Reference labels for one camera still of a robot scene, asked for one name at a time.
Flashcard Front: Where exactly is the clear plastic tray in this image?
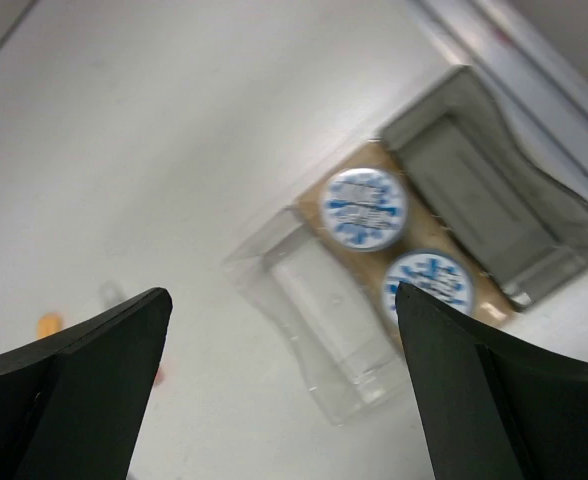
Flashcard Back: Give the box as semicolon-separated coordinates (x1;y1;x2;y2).
224;208;409;425

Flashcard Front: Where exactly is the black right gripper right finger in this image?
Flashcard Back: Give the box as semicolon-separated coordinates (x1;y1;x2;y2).
395;283;588;479

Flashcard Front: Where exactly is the wooden tray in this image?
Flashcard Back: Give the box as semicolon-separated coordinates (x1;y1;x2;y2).
296;142;515;327

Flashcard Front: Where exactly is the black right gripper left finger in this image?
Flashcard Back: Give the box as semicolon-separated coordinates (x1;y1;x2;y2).
0;287;173;479

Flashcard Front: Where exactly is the smoked grey plastic tray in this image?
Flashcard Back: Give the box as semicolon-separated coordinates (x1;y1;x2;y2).
380;66;588;311

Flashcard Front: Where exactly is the aluminium side rail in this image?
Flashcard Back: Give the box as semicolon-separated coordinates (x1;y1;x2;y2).
411;1;588;190

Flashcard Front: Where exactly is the blue white round jar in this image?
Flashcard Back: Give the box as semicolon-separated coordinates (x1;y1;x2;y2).
381;249;475;326
318;167;410;252

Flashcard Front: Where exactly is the orange highlighter grey cap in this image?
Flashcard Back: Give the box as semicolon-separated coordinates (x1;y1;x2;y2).
36;281;128;339

